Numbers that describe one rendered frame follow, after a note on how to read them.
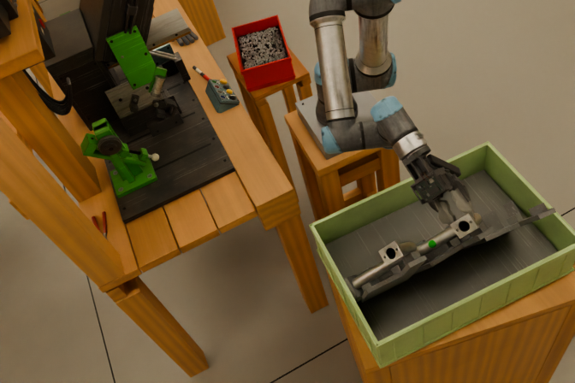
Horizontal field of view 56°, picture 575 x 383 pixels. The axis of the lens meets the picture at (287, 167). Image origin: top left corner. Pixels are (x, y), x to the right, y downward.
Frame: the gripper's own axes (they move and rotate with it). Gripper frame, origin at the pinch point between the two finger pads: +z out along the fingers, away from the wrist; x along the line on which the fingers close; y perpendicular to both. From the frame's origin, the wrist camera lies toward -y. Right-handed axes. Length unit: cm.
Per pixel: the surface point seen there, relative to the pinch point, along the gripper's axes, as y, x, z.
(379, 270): 1.4, -26.8, -0.6
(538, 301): -31.0, -8.1, 28.7
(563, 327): -49, -13, 42
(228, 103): -28, -65, -82
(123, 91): -2, -84, -102
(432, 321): -0.4, -22.4, 16.9
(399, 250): 14.4, -11.0, -2.5
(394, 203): -27.4, -27.8, -15.5
